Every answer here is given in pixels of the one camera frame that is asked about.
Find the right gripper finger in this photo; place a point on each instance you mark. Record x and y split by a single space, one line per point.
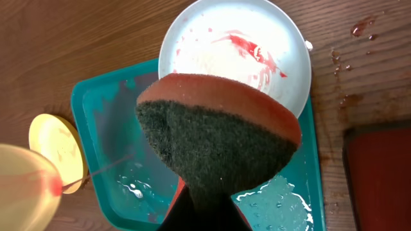
223 216

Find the red black sponge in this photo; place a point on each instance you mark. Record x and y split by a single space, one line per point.
220 136

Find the yellow plate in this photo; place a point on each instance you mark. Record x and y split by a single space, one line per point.
31 189
56 139

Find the light blue plate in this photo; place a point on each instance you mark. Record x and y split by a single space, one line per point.
250 41

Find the teal plastic tray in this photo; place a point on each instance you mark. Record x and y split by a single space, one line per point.
135 189

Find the dark red black tray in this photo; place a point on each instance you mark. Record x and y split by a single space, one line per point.
376 160

